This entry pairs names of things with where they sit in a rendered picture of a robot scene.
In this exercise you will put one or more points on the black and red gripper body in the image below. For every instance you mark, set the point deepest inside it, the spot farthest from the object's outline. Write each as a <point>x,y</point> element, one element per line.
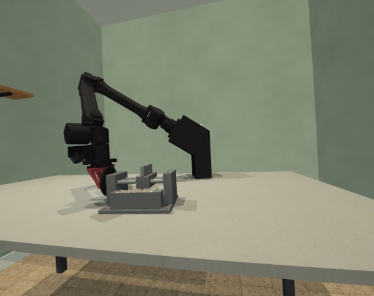
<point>102,157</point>

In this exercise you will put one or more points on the grey bench vise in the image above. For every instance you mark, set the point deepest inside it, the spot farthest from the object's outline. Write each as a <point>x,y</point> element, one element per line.
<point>120,200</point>

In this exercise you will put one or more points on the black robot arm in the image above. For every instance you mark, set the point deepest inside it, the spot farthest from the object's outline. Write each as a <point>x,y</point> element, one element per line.
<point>92,129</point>

